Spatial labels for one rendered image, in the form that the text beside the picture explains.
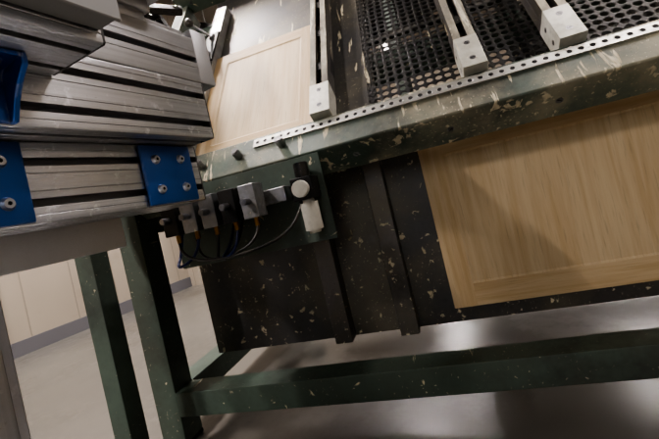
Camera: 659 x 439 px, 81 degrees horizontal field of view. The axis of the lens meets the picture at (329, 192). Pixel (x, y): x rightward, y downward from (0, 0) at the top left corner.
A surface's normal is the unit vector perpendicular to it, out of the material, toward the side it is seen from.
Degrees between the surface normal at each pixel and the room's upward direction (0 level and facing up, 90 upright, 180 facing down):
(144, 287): 90
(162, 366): 90
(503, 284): 90
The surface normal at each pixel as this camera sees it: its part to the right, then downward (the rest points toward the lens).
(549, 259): -0.26, 0.05
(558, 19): -0.35, -0.54
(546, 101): 0.03, 0.81
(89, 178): 0.87, -0.22
